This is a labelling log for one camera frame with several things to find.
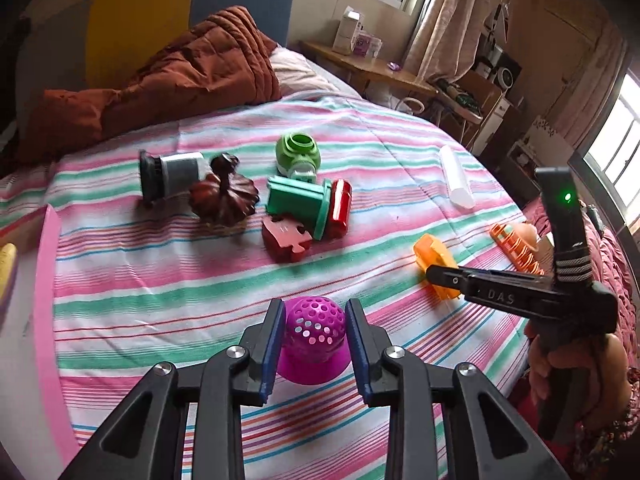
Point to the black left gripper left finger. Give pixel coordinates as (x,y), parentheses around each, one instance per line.
(241,375)

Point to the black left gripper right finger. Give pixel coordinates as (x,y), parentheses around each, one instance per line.
(388,375)

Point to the purple perforated plastic toy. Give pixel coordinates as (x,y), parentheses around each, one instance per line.
(314,345)

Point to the yellow plastic scissors cover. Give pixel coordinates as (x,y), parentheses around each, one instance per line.
(430,251)

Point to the red puzzle piece block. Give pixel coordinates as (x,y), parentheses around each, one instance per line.
(285,238)

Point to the dark brown pumpkin ornament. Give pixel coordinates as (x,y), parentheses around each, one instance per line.
(224,197)

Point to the teal plastic holder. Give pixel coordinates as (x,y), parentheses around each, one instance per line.
(308,203)

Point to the red cylindrical tube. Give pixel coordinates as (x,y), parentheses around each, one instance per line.
(340,203)

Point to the clear cup with black base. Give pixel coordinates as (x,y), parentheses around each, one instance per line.
(162,177)

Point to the green plug-in mosquito repeller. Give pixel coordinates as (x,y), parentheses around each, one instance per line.
(298,157)

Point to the yellow textured oval toy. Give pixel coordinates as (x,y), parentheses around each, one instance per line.
(8,269)

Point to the person's right hand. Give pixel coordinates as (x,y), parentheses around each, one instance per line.
(581,383)

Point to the orange plastic rack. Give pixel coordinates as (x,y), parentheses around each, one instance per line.
(523,259)

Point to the peach suction cup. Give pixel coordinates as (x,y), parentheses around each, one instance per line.
(527,233)

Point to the striped bed sheet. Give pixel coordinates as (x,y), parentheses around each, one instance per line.
(135,286)

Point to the white plastic cover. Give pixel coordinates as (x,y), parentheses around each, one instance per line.
(459,191)

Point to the pink shallow box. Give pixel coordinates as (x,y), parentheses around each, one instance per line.
(37,439)

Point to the beige curtain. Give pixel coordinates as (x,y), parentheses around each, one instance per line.
(445,43)

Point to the wooden side table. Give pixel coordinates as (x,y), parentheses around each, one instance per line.
(363,71)

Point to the striped pillow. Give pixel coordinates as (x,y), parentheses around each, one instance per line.
(297,74)

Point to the brown quilted blanket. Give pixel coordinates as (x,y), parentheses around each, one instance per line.
(222,62)

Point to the white carton box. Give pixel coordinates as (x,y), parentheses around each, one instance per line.
(347,31)

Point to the multicolour headboard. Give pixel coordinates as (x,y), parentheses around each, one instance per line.
(78,44)

